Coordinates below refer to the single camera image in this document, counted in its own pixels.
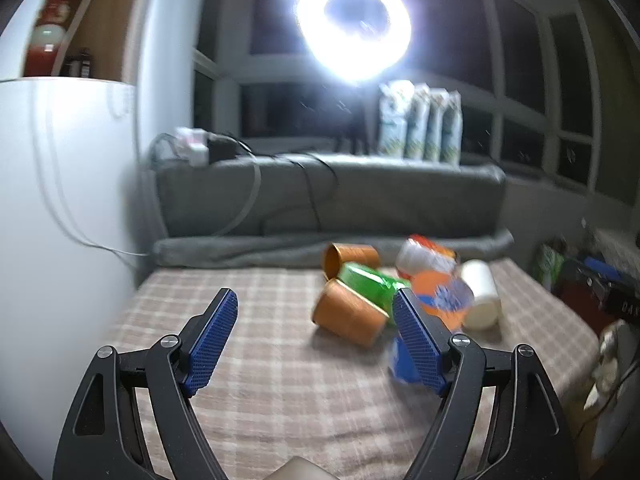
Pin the red and white container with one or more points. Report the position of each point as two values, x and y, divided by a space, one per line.
47 35

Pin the white and green carton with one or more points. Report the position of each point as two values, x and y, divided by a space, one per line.
419 127
452 132
392 125
436 130

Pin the orange paper cup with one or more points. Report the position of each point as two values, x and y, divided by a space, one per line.
345 316
356 256

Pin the black box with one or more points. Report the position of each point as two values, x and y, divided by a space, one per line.
595 285

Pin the black power adapter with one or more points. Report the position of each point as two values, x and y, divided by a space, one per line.
222 149

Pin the white crumpled cloth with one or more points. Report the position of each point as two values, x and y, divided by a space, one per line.
607 360

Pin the white cabinet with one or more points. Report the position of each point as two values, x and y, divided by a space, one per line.
45 285

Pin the grey backrest cushion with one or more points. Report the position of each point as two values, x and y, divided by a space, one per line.
400 195

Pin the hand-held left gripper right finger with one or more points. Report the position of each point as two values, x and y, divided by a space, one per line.
417 342

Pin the white paper cup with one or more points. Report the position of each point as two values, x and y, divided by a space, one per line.
480 291

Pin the black light tripod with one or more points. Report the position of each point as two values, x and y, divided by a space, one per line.
356 127

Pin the white and orange snack packet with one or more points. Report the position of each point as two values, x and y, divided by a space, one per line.
420 256

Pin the orange and blue snack packet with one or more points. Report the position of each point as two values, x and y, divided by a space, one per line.
445 300

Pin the grey rolled bolster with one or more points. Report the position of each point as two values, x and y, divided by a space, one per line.
240 252

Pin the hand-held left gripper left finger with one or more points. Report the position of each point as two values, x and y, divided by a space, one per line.
212 340

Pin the checked beige blanket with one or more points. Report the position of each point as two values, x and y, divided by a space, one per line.
280 375

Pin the white power strip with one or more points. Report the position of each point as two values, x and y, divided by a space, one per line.
192 147

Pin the large window frame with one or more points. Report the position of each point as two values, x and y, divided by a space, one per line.
500 105

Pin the dark small bottles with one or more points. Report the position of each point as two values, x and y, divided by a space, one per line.
79 66

